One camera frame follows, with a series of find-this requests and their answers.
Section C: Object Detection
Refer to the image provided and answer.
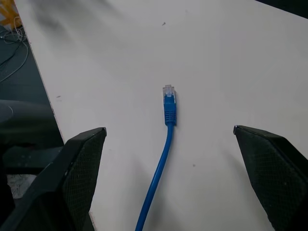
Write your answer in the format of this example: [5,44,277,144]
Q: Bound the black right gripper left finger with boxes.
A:
[0,127,107,231]

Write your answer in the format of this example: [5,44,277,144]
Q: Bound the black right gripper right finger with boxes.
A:
[232,125,308,231]

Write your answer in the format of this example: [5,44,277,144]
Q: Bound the yellow object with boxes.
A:
[0,0,20,26]

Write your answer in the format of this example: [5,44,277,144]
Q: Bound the blue ethernet cable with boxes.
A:
[134,84,178,231]

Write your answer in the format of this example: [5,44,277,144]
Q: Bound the thin white wires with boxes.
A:
[0,16,29,82]

